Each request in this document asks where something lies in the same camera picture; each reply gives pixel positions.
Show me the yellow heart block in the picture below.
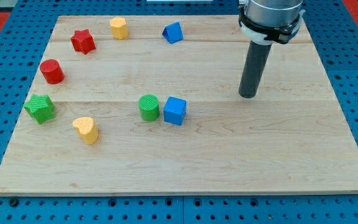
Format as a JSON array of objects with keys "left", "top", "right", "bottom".
[{"left": 72, "top": 117, "right": 99, "bottom": 145}]

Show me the green cylinder block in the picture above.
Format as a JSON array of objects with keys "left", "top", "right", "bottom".
[{"left": 138, "top": 94, "right": 160, "bottom": 121}]

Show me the blue cube block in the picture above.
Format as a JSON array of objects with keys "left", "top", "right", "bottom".
[{"left": 163, "top": 96, "right": 187, "bottom": 126}]

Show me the red cylinder block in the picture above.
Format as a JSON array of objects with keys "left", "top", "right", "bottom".
[{"left": 40, "top": 59, "right": 65, "bottom": 84}]

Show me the yellow pentagon block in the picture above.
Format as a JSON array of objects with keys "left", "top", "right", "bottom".
[{"left": 109, "top": 17, "right": 129, "bottom": 39}]

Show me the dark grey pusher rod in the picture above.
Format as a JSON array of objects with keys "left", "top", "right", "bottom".
[{"left": 239, "top": 41, "right": 272, "bottom": 98}]

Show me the light wooden board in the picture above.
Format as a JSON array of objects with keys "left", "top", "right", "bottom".
[{"left": 0, "top": 16, "right": 358, "bottom": 197}]

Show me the blue triangle block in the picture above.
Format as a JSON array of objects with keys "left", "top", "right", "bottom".
[{"left": 162, "top": 22, "right": 183, "bottom": 44}]

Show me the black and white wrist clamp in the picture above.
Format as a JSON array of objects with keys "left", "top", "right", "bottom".
[{"left": 239, "top": 9, "right": 305, "bottom": 45}]

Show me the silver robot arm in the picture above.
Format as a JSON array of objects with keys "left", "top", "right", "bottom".
[{"left": 244, "top": 0, "right": 303, "bottom": 27}]

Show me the red star block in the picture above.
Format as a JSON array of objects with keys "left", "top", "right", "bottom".
[{"left": 70, "top": 29, "right": 96, "bottom": 55}]

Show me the green star block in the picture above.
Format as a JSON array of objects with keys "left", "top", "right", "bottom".
[{"left": 24, "top": 94, "right": 55, "bottom": 124}]

